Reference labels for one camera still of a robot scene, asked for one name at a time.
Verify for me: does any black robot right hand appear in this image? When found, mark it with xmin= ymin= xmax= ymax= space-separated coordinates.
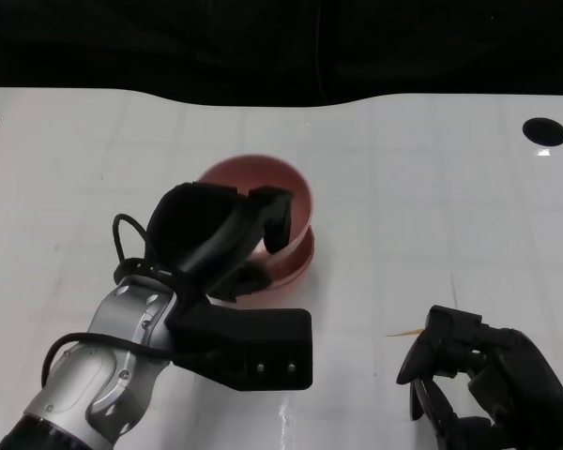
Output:
xmin=396 ymin=304 xmax=563 ymax=450

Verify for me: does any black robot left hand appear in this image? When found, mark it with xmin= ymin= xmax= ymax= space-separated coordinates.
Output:
xmin=145 ymin=183 xmax=296 ymax=305

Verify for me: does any pink plastic bowl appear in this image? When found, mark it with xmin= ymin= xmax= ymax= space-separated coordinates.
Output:
xmin=251 ymin=247 xmax=315 ymax=291
xmin=251 ymin=227 xmax=317 ymax=271
xmin=197 ymin=154 xmax=316 ymax=259

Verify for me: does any black backdrop curtain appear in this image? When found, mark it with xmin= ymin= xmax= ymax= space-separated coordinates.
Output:
xmin=0 ymin=0 xmax=563 ymax=108

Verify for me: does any black round table grommet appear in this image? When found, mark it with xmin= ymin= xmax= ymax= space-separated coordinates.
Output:
xmin=521 ymin=117 xmax=563 ymax=146

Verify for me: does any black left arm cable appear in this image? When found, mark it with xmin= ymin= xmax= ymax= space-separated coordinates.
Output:
xmin=41 ymin=214 xmax=179 ymax=390

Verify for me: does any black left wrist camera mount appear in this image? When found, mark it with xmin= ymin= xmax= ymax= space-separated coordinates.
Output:
xmin=163 ymin=280 xmax=315 ymax=391

